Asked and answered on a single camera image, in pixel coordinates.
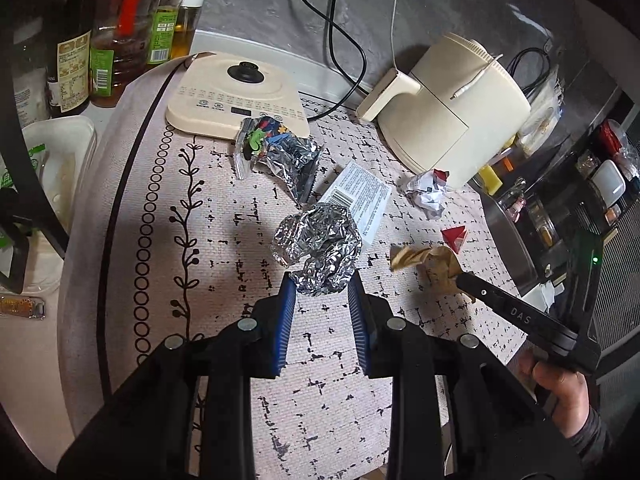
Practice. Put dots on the small pink bottle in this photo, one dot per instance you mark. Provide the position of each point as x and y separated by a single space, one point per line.
517 205

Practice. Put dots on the white label packet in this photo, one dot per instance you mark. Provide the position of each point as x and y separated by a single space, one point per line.
362 197

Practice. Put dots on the crumpled white paper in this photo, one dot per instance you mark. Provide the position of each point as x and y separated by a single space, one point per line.
425 192

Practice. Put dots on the small red packet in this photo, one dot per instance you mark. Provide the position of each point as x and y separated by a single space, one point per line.
456 239

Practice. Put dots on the printed foil wrapper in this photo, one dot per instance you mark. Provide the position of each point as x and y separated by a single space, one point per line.
285 157

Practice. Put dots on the black dish rack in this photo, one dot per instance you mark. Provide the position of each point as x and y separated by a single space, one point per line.
565 215

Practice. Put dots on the cream air fryer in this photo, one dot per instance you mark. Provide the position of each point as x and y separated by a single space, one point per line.
450 110

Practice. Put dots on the hanging plastic bags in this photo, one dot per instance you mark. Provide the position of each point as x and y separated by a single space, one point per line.
542 115

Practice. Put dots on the yellow sponge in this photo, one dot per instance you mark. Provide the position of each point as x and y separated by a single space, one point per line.
490 180

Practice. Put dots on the dark sauce bottle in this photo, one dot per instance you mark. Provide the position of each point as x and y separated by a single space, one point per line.
70 50

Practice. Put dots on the person's right hand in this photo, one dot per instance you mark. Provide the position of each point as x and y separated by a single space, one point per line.
557 387

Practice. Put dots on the brown paper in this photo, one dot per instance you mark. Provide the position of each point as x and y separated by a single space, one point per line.
430 262

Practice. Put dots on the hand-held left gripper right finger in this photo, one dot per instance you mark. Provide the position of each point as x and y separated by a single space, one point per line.
360 330

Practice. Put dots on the black metal frame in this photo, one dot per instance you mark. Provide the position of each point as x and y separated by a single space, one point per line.
30 170

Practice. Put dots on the white plastic container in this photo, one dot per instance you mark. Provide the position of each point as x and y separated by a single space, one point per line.
609 182

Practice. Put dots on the foil ball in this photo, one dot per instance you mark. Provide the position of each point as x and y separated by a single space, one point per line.
317 247

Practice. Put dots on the cream induction cooker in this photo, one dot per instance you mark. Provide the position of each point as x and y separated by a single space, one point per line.
215 97

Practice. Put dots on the clear plastic container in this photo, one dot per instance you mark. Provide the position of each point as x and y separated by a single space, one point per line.
60 185

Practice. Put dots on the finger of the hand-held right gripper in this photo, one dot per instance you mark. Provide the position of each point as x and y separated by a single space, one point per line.
510 307

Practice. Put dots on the steel sink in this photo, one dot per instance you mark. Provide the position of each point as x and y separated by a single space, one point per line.
510 240

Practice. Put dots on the person's right forearm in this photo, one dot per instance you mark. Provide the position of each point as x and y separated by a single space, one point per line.
592 435

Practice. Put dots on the red plastic bag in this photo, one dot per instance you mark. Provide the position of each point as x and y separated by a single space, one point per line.
610 137

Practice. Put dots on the green label bottle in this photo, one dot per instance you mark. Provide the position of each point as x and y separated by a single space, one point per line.
164 25

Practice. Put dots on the small oil bottle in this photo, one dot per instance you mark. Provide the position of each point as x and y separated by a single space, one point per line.
185 32

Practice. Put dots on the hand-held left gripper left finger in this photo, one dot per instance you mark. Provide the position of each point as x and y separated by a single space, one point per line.
281 330

